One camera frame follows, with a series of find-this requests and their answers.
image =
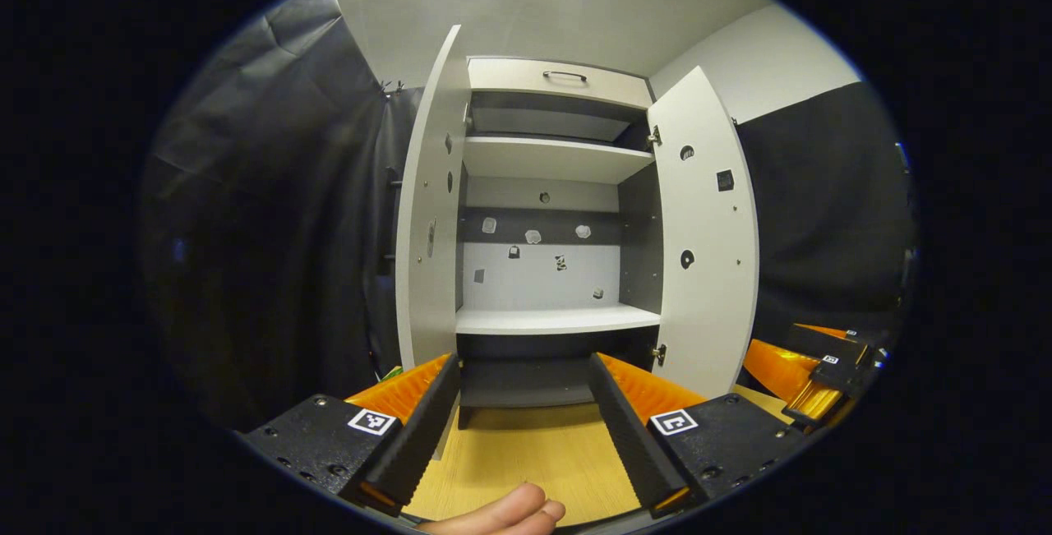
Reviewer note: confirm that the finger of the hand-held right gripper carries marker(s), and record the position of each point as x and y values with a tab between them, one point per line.
777	371
826	344

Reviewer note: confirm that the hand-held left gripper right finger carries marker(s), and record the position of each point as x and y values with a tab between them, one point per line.
629	440

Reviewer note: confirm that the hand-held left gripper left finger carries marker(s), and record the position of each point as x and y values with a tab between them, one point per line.
423	440

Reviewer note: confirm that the white cabinet door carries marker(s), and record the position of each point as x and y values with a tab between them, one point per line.
711	313
423	313

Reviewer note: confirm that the white double-door shoe cabinet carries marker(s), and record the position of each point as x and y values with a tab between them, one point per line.
551	159

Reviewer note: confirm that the black backdrop cloth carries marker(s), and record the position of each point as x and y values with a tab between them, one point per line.
263	231

